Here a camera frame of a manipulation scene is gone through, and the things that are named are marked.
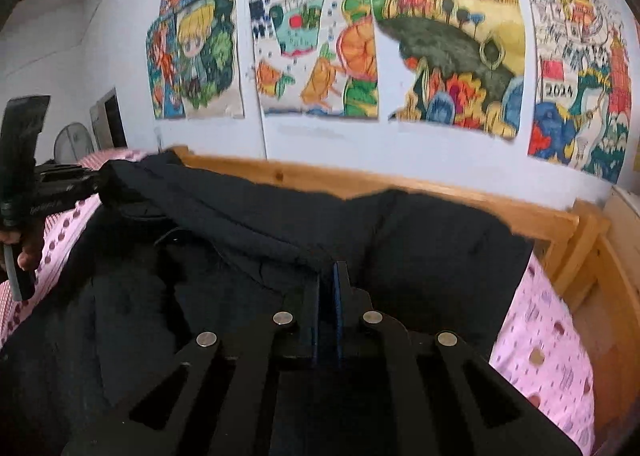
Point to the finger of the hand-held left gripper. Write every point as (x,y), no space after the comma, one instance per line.
(70,181)

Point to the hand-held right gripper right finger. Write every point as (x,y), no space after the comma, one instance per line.
(342,316)

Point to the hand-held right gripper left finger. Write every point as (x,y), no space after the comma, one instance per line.
(325,321)

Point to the large black garment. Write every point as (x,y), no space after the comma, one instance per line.
(225,236)

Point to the person's left hand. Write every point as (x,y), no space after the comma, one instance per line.
(31,243)

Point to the standing fan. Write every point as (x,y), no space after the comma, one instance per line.
(74,143)

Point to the grey door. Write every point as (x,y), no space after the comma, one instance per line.
(110,118)

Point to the orange-haired child drawing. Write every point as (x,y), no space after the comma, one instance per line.
(162,66)

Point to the blond character drawing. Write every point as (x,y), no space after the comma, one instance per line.
(200,46)

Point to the pink apple-print quilt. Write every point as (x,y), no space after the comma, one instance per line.
(545,351)

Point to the orange fruit drawing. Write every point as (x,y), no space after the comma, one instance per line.
(310,36)

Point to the hillside landscape drawing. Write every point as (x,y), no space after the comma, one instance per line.
(440,36)

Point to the dragon and tower drawing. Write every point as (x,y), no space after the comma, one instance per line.
(575,86)

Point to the wooden bed frame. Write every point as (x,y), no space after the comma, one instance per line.
(450,206)

